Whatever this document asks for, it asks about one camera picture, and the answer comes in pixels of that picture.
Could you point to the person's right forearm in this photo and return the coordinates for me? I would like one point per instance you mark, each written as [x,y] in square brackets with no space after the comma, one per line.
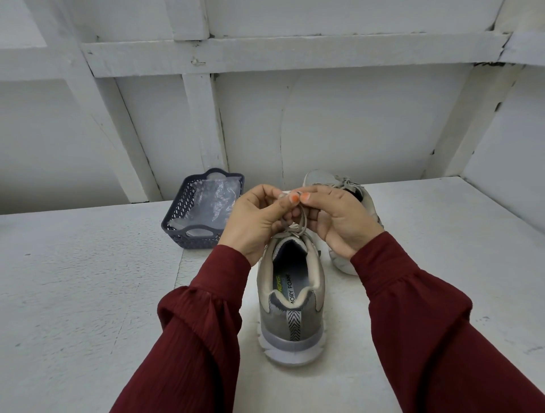
[451,332]

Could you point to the clear plastic bag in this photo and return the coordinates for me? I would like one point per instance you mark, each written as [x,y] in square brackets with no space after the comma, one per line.
[211,204]

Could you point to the grey mesh shoe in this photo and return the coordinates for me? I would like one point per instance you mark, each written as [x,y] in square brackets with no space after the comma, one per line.
[291,323]
[358,189]

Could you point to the person's right hand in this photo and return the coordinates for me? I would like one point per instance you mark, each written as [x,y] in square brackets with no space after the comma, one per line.
[345,223]

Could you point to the person's left forearm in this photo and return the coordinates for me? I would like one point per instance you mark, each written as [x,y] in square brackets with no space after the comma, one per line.
[187,340]

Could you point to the grey shoelace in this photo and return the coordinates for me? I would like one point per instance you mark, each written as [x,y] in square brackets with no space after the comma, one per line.
[296,223]
[347,184]

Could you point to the person's left hand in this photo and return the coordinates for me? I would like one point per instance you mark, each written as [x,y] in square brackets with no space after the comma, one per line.
[254,223]

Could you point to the dark plastic lattice basket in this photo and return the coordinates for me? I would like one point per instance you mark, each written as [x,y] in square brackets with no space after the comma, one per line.
[180,228]

